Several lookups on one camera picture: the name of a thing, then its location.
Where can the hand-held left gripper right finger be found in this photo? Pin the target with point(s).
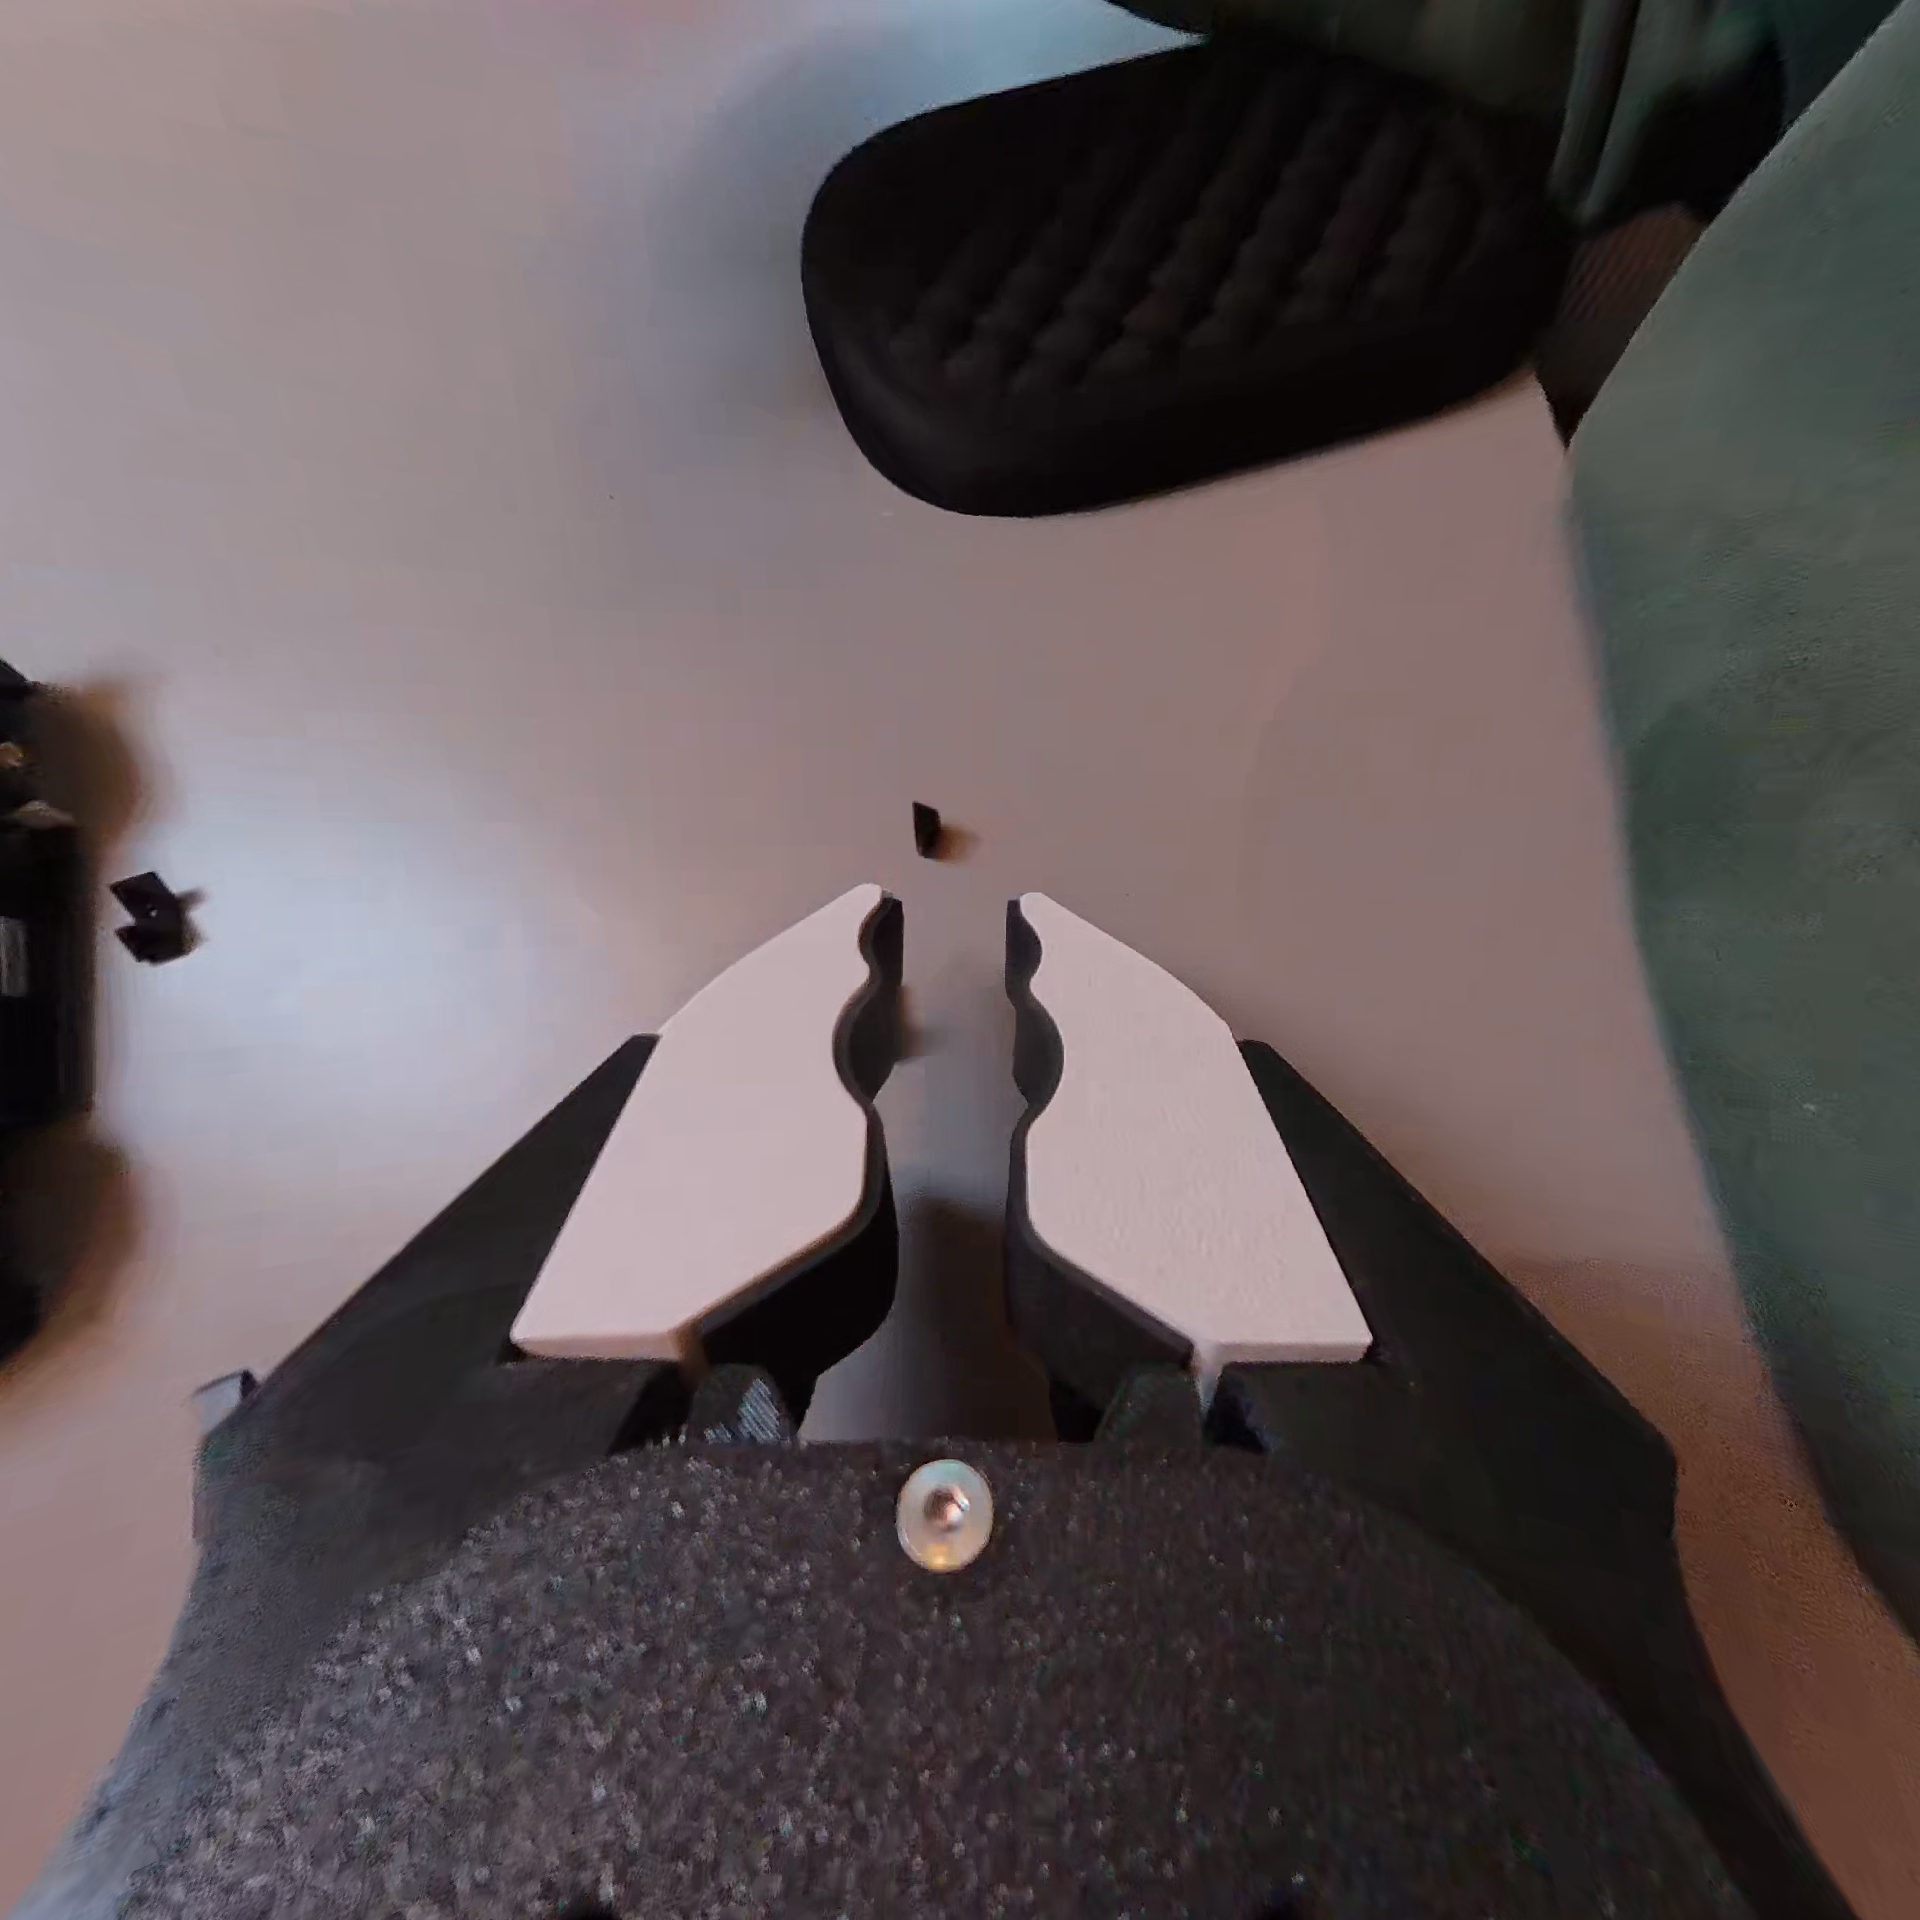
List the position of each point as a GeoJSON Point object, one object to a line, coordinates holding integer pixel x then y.
{"type": "Point", "coordinates": [1188, 1171]}

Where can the person's right forearm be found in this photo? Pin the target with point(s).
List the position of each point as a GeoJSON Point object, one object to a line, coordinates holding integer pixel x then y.
{"type": "Point", "coordinates": [1563, 76]}

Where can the black lego car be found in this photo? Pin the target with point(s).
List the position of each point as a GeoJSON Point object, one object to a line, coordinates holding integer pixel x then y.
{"type": "Point", "coordinates": [38, 960]}

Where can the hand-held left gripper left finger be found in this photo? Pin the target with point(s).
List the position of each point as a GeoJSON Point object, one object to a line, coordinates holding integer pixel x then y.
{"type": "Point", "coordinates": [722, 1171]}

